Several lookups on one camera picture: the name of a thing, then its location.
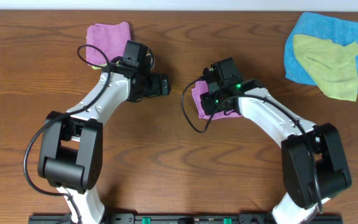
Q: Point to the folded purple cloth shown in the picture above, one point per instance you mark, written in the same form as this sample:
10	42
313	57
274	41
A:
110	39

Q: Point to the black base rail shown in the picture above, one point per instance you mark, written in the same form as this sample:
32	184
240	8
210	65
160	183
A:
129	218

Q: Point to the crumpled green cloth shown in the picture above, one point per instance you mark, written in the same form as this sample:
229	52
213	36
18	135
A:
331	66

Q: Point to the purple microfiber cloth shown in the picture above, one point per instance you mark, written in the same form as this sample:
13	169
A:
200	88

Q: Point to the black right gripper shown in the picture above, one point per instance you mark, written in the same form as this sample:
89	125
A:
209	110

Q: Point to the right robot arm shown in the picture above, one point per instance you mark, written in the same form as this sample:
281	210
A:
314	163

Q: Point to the blue microfiber cloth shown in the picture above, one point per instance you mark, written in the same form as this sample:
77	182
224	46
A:
339	31

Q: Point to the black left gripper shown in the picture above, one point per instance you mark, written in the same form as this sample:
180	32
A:
158	89

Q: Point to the folded green cloth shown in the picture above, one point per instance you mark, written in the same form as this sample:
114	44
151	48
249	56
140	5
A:
98	66

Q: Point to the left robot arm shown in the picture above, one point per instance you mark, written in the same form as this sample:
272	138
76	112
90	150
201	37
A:
71	153

